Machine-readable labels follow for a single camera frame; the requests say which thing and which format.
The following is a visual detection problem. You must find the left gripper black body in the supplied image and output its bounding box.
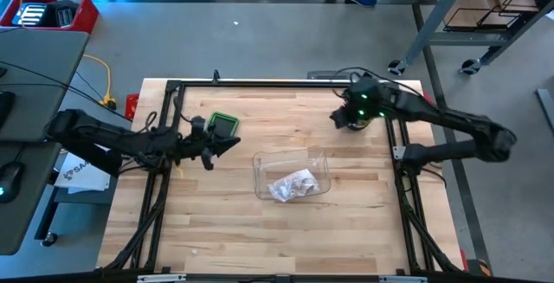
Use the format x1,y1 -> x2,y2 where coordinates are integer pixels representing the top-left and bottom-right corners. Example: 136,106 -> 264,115
172,126 -> 213,165

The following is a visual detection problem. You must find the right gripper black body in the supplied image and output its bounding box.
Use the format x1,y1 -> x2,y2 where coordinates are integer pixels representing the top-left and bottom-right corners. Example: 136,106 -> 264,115
339,100 -> 370,129

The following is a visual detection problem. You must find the clear plastic bin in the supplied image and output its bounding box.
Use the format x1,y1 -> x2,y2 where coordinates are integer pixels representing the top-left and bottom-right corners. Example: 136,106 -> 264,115
252,146 -> 332,202

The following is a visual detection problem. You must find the clear plastic bag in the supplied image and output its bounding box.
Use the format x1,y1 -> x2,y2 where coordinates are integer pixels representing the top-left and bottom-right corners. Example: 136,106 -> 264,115
267,169 -> 321,203

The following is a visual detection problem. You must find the green container lid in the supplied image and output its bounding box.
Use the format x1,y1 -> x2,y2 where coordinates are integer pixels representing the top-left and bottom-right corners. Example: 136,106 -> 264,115
207,112 -> 241,139

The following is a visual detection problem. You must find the black diagonal strut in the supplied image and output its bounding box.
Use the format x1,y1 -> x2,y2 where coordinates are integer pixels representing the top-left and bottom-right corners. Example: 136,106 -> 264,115
60,139 -> 125,178

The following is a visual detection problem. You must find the white printed paper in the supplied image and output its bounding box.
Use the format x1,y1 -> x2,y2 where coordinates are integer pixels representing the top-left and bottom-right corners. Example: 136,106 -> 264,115
54,151 -> 116,195

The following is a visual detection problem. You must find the grey metal cart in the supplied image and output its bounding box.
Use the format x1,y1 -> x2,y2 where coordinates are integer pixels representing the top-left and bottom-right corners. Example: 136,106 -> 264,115
386,0 -> 554,77

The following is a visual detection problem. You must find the grey desk top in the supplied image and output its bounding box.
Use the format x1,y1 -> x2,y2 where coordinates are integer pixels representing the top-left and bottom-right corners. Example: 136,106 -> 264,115
0,141 -> 63,256
0,27 -> 91,144

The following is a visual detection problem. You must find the red plastic crate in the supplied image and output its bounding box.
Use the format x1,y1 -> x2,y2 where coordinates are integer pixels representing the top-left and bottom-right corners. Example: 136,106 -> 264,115
0,0 -> 100,35

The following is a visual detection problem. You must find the black desk leg with caster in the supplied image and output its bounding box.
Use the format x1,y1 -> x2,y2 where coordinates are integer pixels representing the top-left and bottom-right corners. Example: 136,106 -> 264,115
34,185 -> 61,248

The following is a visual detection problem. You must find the black toaster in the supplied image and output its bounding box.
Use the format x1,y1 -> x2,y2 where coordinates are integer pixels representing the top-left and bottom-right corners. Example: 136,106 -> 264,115
45,0 -> 81,29

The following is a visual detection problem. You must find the black computer mouse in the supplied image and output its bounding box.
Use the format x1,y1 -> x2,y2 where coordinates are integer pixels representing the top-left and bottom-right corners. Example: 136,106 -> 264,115
0,160 -> 25,204

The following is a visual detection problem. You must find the grey metal bar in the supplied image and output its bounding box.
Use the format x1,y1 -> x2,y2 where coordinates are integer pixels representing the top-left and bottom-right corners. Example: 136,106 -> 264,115
534,87 -> 554,135

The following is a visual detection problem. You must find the silver slotted appliance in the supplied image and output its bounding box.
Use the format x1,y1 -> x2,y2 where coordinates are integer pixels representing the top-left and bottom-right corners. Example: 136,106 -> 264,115
11,2 -> 48,28

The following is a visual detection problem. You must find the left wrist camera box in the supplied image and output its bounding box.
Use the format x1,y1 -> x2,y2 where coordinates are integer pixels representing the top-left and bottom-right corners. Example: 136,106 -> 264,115
190,115 -> 208,135

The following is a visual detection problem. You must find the black left base cable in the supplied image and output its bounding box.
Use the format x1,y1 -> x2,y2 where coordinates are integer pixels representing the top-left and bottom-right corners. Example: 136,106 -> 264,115
137,110 -> 159,136

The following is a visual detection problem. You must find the yellow floor cable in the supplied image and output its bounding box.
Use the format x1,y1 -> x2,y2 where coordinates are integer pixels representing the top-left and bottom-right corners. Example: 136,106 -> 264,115
81,53 -> 118,111

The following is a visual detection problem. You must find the silver metal bracket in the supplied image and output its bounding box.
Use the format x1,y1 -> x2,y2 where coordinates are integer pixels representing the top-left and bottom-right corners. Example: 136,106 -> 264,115
378,274 -> 428,283
137,273 -> 187,283

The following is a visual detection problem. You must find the black desk cable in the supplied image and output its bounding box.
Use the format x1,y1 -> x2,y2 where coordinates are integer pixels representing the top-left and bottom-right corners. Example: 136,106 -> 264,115
0,60 -> 133,122

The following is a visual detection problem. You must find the black wire rack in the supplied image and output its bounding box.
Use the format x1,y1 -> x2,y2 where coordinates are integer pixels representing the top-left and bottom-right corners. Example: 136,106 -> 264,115
441,0 -> 554,33

